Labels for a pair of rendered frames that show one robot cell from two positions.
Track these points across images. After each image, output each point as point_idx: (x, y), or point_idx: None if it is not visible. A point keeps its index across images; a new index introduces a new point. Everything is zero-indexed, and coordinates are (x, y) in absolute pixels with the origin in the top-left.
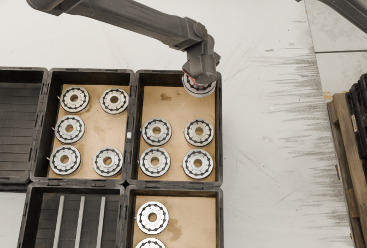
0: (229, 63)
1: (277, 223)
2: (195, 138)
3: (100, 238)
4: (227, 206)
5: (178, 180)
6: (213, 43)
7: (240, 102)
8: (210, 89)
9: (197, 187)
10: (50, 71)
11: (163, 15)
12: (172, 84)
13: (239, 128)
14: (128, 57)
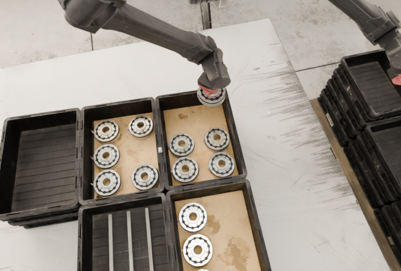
0: None
1: (295, 203)
2: (215, 144)
3: (150, 245)
4: None
5: None
6: (222, 53)
7: (243, 112)
8: (222, 98)
9: (227, 181)
10: (82, 110)
11: (179, 30)
12: (186, 105)
13: (246, 132)
14: (143, 92)
